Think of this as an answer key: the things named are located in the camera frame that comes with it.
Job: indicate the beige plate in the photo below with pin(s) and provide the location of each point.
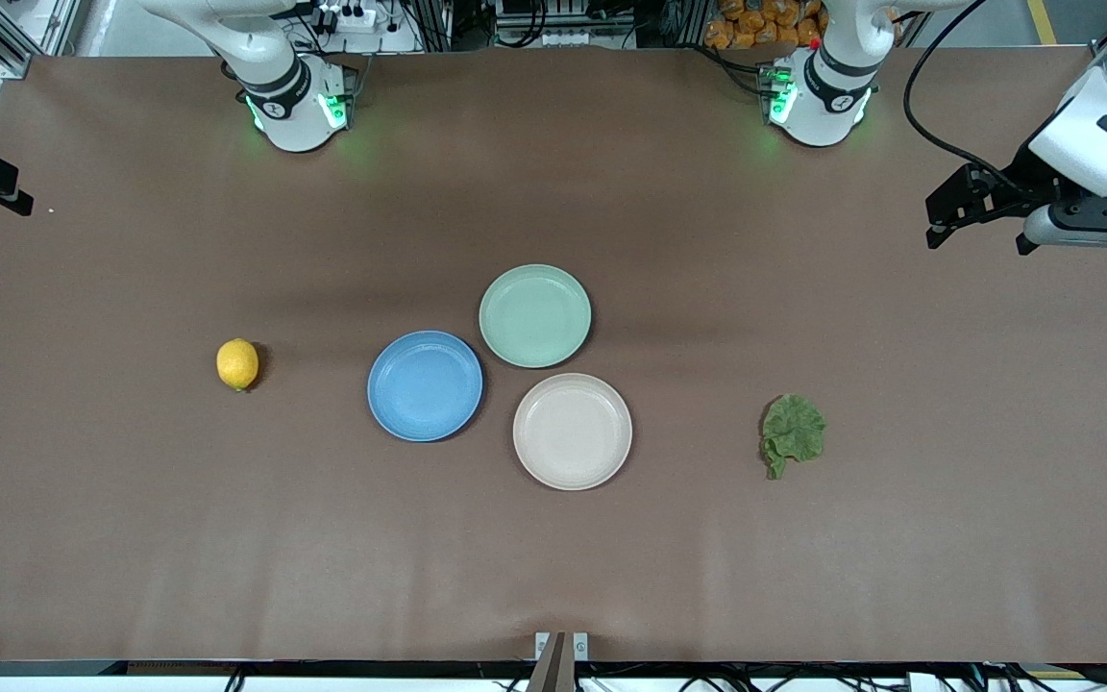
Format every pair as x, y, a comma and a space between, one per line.
573, 432

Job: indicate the yellow lemon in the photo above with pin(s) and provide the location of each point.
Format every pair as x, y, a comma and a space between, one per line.
237, 364

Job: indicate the bag of oranges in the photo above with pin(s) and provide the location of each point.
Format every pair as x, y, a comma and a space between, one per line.
755, 24

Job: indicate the brown wooden post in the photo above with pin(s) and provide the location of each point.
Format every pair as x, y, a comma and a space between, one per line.
553, 668

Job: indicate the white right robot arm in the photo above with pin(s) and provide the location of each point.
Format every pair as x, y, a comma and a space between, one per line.
289, 115

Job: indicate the black table edge rail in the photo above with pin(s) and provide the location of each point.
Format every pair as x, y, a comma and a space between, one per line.
35, 667

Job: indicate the green lettuce leaf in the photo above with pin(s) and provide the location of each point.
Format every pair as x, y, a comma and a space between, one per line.
794, 431

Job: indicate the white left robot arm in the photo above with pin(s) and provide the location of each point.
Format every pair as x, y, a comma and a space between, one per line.
818, 106

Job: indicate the blue plate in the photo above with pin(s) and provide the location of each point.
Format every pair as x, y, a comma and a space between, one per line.
425, 386

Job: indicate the white power strip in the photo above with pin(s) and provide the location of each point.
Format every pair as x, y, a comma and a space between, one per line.
347, 16

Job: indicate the green plate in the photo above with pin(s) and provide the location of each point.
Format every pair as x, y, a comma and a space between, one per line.
534, 315

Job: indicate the small metal bracket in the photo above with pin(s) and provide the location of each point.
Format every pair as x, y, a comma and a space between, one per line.
541, 646
580, 646

